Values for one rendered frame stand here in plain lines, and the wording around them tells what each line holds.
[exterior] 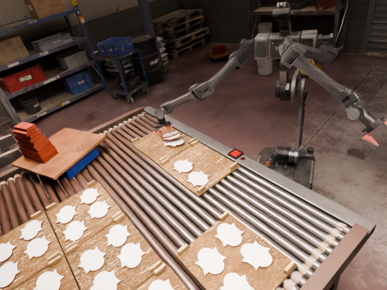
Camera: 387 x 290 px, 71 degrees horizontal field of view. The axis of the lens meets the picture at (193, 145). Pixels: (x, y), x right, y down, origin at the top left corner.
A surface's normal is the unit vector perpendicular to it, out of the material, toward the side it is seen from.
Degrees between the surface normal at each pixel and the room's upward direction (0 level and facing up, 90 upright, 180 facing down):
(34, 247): 0
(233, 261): 0
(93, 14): 90
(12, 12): 90
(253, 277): 0
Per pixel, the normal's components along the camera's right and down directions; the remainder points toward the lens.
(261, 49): -0.38, 0.59
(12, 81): 0.73, 0.29
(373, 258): -0.16, -0.81
